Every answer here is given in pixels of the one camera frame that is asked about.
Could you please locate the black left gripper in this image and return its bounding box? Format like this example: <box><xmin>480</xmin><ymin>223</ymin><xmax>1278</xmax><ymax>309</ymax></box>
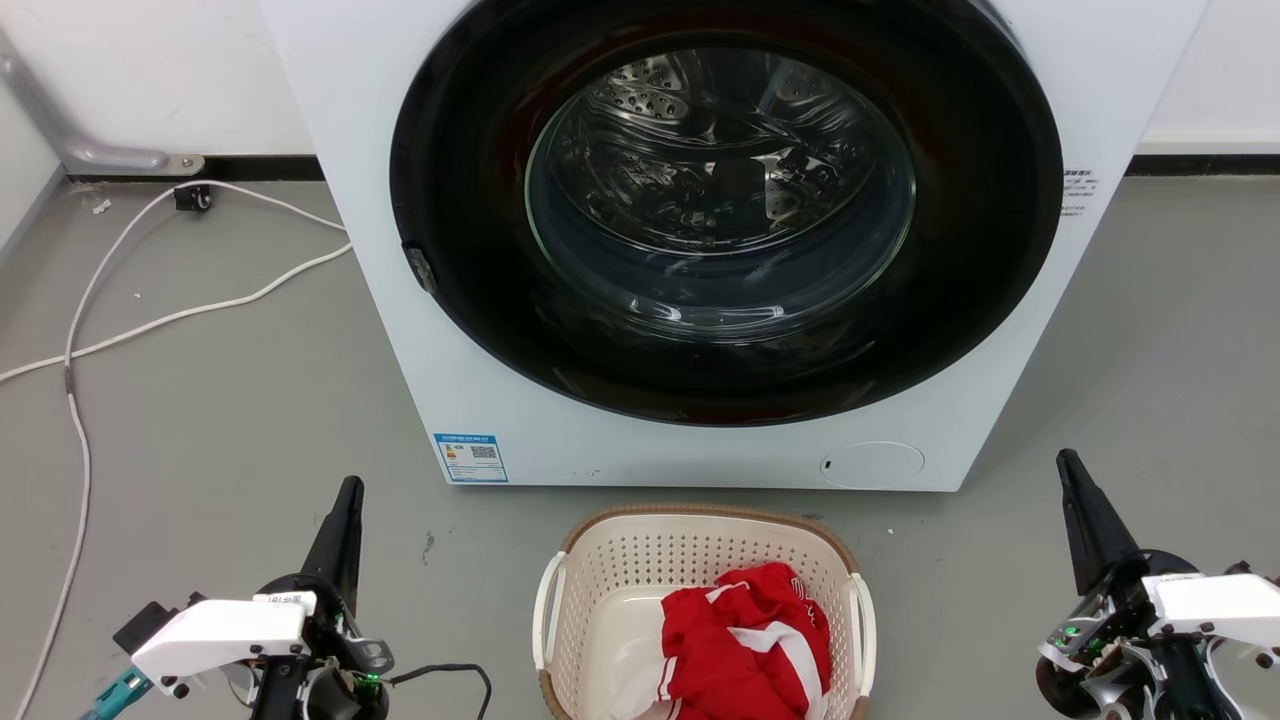
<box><xmin>250</xmin><ymin>477</ymin><xmax>395</xmax><ymax>720</ymax></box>

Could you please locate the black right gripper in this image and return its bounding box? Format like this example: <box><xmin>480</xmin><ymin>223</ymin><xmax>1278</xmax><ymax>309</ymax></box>
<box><xmin>1035</xmin><ymin>450</ymin><xmax>1280</xmax><ymax>720</ymax></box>

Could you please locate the cream perforated laundry basket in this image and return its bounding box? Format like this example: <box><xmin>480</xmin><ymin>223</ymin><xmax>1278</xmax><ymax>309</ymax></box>
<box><xmin>532</xmin><ymin>504</ymin><xmax>878</xmax><ymax>720</ymax></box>

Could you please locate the blue energy label sticker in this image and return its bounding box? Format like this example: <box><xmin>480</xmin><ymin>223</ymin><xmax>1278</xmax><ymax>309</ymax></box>
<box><xmin>434</xmin><ymin>432</ymin><xmax>509</xmax><ymax>484</ymax></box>

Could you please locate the white front-load washing machine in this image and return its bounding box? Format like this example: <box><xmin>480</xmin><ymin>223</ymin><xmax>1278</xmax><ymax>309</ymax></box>
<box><xmin>258</xmin><ymin>0</ymin><xmax>1211</xmax><ymax>493</ymax></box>

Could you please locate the oval white filter cover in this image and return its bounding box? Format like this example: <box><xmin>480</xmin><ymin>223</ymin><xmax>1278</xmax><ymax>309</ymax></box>
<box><xmin>820</xmin><ymin>441</ymin><xmax>926</xmax><ymax>491</ymax></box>

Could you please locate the teal connector piece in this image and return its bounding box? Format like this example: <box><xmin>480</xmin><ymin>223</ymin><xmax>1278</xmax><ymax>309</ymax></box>
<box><xmin>80</xmin><ymin>668</ymin><xmax>153</xmax><ymax>720</ymax></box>

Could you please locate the black round washer door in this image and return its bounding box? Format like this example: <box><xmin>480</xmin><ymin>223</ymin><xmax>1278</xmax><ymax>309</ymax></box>
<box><xmin>390</xmin><ymin>0</ymin><xmax>1064</xmax><ymax>428</ymax></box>

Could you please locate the small printed text sticker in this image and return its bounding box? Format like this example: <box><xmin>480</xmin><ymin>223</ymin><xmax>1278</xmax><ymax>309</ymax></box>
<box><xmin>1060</xmin><ymin>168</ymin><xmax>1101</xmax><ymax>219</ymax></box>

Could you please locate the red and white garment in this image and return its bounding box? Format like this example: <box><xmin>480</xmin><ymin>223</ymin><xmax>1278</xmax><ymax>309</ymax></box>
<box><xmin>612</xmin><ymin>562</ymin><xmax>833</xmax><ymax>720</ymax></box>

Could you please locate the steel washer drum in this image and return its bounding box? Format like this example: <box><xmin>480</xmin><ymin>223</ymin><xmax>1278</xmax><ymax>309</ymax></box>
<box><xmin>525</xmin><ymin>45</ymin><xmax>916</xmax><ymax>346</ymax></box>

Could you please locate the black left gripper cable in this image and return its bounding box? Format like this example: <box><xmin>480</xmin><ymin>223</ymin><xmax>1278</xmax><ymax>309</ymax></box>
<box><xmin>385</xmin><ymin>663</ymin><xmax>493</xmax><ymax>720</ymax></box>

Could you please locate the thin white cable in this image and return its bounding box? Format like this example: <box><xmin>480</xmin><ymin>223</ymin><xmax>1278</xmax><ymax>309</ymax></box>
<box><xmin>12</xmin><ymin>180</ymin><xmax>348</xmax><ymax>720</ymax></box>

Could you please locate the thick white cable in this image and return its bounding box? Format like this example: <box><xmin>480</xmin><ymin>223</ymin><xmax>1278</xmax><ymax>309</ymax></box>
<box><xmin>0</xmin><ymin>243</ymin><xmax>353</xmax><ymax>386</ymax></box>

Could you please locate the grey wall pipe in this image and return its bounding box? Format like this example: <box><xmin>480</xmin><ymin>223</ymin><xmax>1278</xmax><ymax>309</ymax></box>
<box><xmin>0</xmin><ymin>30</ymin><xmax>206</xmax><ymax>176</ymax></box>

